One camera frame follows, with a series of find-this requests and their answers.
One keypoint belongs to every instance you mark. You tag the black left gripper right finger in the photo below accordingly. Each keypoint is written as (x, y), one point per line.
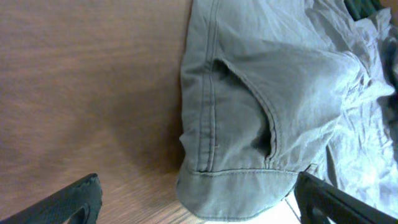
(321, 203)

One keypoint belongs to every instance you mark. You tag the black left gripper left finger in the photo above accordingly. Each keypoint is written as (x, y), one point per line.
(79, 202)

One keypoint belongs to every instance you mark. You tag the grey shorts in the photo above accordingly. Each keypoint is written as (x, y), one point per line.
(274, 88)

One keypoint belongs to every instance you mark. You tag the dark green garment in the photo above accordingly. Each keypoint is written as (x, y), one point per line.
(360, 9)

